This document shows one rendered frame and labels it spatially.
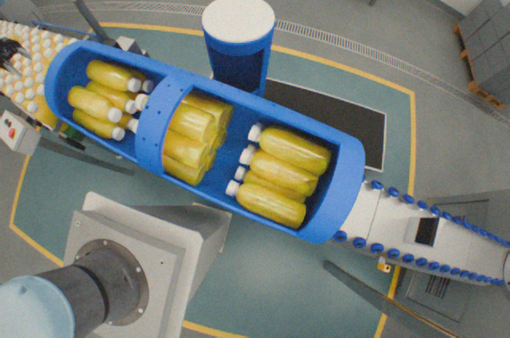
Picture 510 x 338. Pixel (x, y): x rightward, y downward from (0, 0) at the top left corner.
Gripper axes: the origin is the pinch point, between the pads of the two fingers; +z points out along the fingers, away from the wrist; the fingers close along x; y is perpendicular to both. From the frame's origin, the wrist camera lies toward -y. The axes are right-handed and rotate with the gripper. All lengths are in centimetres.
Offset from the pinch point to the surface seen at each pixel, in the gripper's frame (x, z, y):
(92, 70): 9.0, 4.4, 33.2
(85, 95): 0.9, 3.5, 37.7
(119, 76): 10.1, 4.4, 45.1
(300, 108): 73, 103, 102
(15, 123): -20.3, 8.3, 2.0
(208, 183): -5, 17, 80
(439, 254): 0, 25, 174
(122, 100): 5.2, 9.4, 46.5
